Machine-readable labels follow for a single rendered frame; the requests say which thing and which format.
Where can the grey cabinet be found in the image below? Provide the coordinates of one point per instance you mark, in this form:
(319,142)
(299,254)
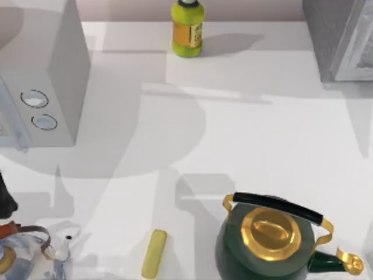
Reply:
(344,41)

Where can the pale yellow stick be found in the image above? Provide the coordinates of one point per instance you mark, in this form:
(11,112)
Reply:
(154,253)

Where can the pale microwave oven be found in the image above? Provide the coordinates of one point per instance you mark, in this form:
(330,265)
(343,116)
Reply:
(64,87)

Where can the green and gold kettle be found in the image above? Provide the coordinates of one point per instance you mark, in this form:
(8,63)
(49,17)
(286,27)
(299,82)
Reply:
(262,251)

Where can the green bottle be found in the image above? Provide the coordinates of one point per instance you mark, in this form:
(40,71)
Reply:
(187,29)

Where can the small microwave knob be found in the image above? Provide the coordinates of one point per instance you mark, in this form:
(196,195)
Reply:
(44,121)

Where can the large microwave knob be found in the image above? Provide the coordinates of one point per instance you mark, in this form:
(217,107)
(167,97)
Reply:
(34,99)

